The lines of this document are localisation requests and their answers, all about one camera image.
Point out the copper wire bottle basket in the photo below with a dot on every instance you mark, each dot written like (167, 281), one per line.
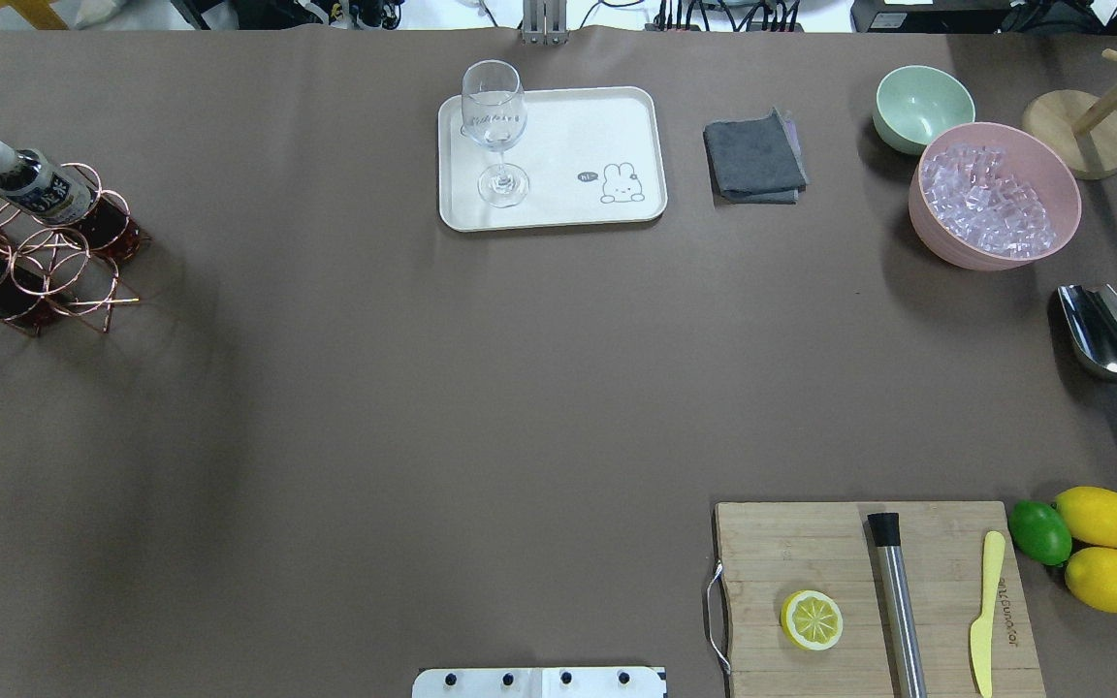
(78, 284)

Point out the tea bottle white cap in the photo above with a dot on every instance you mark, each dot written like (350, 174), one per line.
(59, 197)

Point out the white rabbit serving tray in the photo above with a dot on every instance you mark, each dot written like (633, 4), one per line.
(593, 156)

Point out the clear wine glass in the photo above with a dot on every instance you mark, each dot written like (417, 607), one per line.
(494, 116)

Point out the folded grey cloth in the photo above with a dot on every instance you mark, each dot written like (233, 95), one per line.
(757, 161)

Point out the bamboo cutting board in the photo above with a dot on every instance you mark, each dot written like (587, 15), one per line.
(770, 550)

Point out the half lemon slice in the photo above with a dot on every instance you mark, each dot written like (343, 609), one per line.
(812, 620)

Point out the steel muddler black tip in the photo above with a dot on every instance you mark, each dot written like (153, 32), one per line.
(886, 533)

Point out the mint green bowl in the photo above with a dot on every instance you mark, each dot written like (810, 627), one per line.
(915, 103)

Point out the pink bowl of ice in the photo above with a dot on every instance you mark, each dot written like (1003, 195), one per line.
(986, 196)

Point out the yellow plastic knife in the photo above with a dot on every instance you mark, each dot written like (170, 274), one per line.
(980, 635)

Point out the green lime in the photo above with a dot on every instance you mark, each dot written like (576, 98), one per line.
(1040, 533)

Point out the steel ice scoop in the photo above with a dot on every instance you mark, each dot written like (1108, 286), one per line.
(1091, 313)

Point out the yellow lemon upper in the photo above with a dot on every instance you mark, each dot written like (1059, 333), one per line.
(1090, 514)

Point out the yellow lemon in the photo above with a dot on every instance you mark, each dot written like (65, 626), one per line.
(1091, 577)
(1090, 514)

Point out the wooden cup tree stand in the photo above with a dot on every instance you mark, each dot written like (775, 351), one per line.
(1079, 126)

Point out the yellow lemon lower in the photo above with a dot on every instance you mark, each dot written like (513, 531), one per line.
(1091, 577)

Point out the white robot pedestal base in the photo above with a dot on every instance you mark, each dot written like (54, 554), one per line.
(574, 681)

